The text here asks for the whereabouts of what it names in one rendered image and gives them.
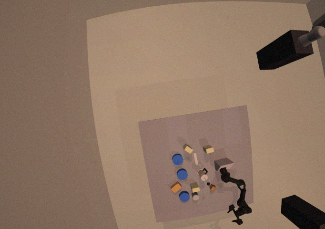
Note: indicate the blue short cylinder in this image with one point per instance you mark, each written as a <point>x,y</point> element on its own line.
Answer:
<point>182,174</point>
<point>184,196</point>
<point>177,159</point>

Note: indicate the olive-yellow rectangular block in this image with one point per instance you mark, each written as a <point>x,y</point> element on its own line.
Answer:
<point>187,148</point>
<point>195,187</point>
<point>208,149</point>

